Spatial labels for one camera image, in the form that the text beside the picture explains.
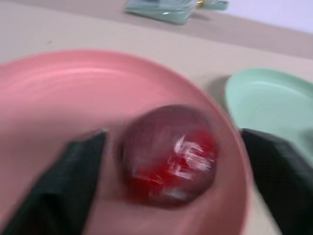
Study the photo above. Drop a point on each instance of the pale green tray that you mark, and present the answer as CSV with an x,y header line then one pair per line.
x,y
159,12

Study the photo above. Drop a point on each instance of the pale green box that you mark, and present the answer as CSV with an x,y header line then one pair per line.
x,y
215,3

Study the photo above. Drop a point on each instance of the red round fruit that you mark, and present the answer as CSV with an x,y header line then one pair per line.
x,y
168,156

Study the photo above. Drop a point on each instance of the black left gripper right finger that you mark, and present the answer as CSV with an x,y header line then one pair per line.
x,y
281,176

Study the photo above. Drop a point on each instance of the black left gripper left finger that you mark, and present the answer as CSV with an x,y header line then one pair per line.
x,y
56,186

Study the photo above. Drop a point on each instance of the pink plate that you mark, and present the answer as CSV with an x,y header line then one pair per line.
x,y
73,102

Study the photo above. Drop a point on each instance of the green plate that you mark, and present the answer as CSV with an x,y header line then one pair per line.
x,y
271,102

